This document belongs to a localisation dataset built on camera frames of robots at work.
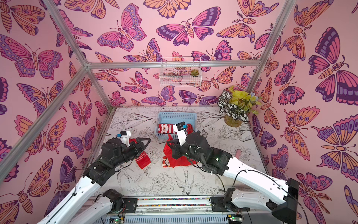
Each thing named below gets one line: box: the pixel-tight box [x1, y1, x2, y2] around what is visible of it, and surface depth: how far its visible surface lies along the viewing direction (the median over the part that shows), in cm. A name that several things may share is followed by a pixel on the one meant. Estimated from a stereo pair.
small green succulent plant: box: [189, 69, 200, 76], surface depth 94 cm
